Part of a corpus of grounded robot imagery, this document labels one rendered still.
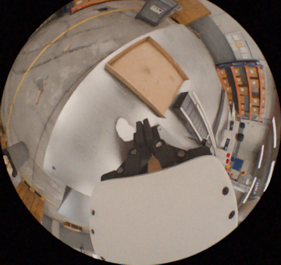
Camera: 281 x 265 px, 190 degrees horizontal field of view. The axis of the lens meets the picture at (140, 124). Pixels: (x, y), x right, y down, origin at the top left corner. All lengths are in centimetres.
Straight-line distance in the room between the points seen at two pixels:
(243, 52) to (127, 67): 465
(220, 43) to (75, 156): 496
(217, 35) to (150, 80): 452
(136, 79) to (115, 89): 9
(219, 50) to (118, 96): 473
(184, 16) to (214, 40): 190
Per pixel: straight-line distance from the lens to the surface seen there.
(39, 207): 291
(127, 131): 30
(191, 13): 339
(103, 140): 33
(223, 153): 78
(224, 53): 485
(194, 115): 48
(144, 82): 36
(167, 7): 203
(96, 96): 32
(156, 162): 29
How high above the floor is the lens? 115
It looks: 66 degrees down
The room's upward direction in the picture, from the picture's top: 110 degrees clockwise
